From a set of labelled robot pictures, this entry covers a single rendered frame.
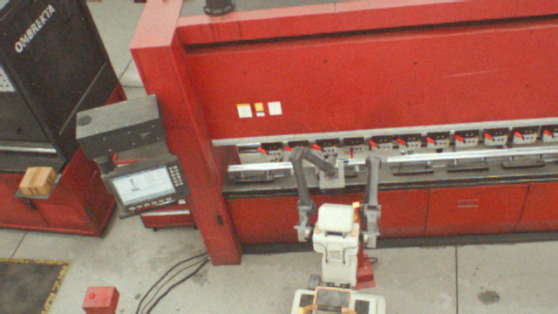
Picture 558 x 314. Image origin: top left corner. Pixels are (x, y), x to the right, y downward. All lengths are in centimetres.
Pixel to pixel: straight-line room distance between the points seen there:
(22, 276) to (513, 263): 427
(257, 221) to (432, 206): 139
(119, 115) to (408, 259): 267
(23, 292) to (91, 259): 62
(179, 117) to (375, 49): 132
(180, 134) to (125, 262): 184
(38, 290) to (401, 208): 322
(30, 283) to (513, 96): 427
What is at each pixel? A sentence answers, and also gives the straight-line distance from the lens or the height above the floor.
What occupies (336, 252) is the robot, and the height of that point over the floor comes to 113.
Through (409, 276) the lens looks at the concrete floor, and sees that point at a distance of 480.
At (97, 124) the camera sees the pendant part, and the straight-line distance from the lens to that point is 354.
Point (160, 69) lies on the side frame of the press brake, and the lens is 346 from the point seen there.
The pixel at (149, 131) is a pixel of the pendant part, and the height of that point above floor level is 186.
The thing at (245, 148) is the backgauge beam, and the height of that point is 95.
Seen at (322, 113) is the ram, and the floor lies 150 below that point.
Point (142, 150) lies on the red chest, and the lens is 471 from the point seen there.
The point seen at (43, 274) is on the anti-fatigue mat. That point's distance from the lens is 557.
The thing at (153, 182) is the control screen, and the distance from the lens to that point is 375.
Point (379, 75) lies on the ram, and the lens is 367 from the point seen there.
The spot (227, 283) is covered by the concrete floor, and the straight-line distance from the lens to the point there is 488.
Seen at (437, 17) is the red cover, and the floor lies 221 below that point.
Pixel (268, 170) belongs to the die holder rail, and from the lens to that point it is 429.
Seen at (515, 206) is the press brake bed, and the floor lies 51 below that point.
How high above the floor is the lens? 407
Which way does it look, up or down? 46 degrees down
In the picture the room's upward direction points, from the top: 10 degrees counter-clockwise
